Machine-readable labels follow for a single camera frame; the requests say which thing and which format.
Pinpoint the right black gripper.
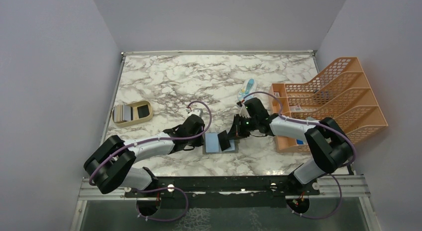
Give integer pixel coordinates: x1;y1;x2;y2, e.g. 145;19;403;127
226;113;258;140

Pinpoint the taupe leather card holder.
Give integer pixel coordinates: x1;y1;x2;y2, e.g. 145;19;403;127
203;132;239;155

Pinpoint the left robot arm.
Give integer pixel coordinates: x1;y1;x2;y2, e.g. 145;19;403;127
83;113;205;197

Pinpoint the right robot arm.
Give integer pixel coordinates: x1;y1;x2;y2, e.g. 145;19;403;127
217;98;355;195

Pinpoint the beige card tray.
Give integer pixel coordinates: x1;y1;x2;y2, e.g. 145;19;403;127
111;100;153;127

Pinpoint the stack of cards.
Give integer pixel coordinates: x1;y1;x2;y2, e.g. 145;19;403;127
112;104;133;123

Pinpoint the red white small box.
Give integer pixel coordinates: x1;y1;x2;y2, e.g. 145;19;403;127
289;105;303;112

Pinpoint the orange plastic file organizer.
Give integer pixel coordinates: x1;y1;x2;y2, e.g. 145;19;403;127
269;57;388;144

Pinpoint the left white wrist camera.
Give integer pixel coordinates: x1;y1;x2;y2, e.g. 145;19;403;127
188;108;204;118

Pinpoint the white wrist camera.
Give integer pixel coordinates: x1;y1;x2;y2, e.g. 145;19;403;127
237;102;250;118
188;108;204;118

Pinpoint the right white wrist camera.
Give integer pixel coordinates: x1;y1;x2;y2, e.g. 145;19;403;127
237;102;250;118

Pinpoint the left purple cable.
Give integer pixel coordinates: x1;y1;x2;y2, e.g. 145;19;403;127
88;101;212;222

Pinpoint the purple cable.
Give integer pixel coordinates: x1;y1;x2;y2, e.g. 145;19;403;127
88;101;212;222
238;91;358;220

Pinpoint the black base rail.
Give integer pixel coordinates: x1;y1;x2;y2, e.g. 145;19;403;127
124;175;320;209

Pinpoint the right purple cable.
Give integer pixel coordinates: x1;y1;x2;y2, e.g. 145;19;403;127
238;91;358;220

